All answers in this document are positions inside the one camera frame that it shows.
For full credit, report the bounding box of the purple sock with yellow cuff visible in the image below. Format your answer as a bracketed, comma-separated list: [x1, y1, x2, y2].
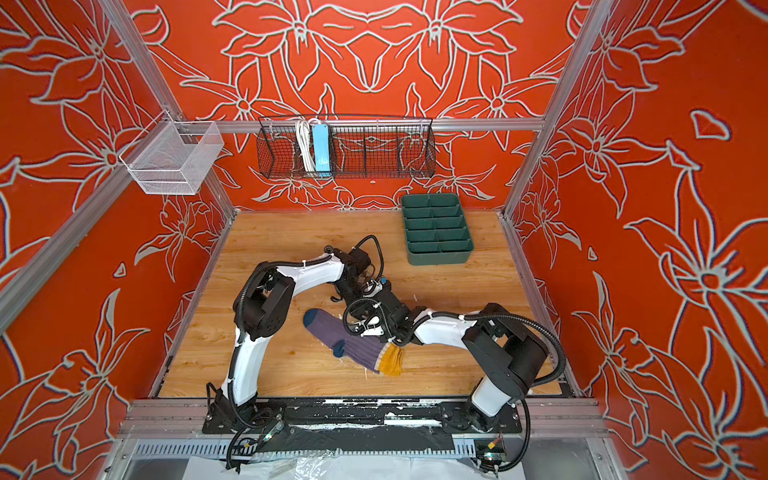
[302, 309, 404, 376]

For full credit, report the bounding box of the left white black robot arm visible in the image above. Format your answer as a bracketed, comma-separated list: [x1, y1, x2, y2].
[202, 242, 391, 434]

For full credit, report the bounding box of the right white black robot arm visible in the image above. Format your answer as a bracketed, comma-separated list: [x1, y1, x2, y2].
[330, 289, 567, 473]

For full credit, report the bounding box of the green compartment tray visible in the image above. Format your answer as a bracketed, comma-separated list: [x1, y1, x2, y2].
[401, 193, 475, 266]

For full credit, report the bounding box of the light blue box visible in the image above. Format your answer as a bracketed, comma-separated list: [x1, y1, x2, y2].
[312, 123, 331, 176]

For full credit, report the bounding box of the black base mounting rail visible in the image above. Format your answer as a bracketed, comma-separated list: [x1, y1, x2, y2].
[202, 397, 522, 434]

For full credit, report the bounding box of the black wire wall basket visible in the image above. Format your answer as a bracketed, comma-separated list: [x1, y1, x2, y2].
[256, 115, 437, 180]

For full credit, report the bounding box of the white coiled cable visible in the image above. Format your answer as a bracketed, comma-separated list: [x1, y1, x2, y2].
[295, 119, 316, 174]

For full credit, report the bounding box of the clear plastic wall bin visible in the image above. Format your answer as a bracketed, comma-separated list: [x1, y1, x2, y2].
[120, 121, 224, 195]

